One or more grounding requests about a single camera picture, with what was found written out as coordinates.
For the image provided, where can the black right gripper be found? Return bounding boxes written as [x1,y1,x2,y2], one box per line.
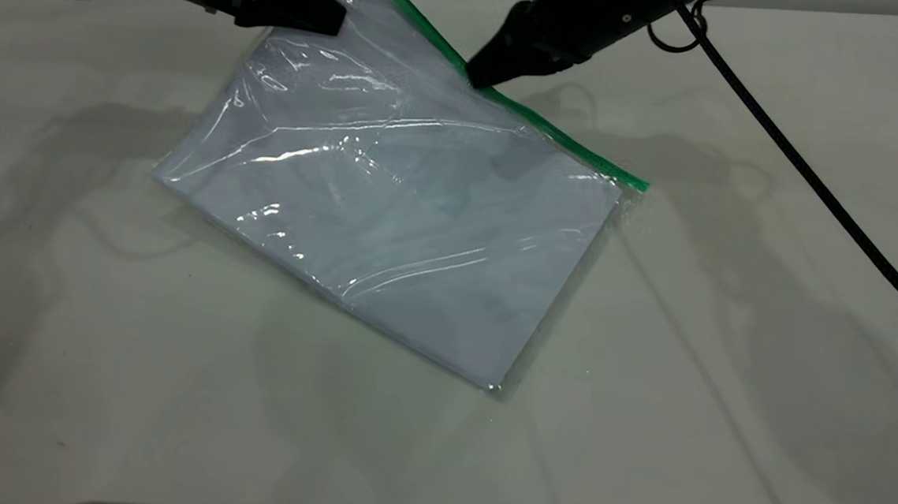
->
[464,0,702,105]

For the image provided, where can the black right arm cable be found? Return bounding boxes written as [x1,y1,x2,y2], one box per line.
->
[626,0,898,344]

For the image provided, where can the transparent zipper document bag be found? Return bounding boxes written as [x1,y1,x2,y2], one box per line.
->
[139,0,663,408]

